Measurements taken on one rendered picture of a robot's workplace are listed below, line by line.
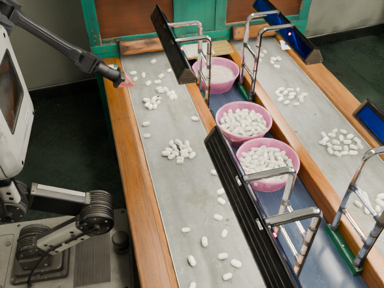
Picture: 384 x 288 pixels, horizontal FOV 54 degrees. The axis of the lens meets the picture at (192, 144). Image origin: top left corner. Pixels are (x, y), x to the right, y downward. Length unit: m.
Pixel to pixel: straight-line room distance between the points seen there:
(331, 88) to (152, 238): 1.25
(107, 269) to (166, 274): 0.43
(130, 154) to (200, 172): 0.31
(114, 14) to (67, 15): 0.92
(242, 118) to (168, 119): 0.36
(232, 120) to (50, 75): 1.88
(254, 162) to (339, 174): 0.35
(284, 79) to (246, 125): 0.45
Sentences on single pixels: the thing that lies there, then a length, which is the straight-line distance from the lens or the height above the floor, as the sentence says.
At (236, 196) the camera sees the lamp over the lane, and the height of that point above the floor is 1.08.
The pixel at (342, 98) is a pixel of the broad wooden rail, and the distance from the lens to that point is 2.06.
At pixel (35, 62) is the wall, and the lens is 3.24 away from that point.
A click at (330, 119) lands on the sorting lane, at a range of 1.95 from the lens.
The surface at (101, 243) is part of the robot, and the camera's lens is 1.73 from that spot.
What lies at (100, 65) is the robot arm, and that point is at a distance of 1.78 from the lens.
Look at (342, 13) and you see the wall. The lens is 4.16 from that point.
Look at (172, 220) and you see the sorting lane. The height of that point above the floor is 0.74.
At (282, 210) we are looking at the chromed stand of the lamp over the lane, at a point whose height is 0.93.
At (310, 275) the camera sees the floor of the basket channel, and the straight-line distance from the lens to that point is 1.45.
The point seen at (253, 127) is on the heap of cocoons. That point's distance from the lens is 1.82.
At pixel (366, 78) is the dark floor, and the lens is 3.80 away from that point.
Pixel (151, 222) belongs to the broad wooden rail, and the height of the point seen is 0.76.
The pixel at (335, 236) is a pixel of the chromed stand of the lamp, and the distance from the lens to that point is 1.51.
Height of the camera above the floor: 1.91
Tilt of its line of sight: 43 degrees down
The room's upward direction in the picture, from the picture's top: straight up
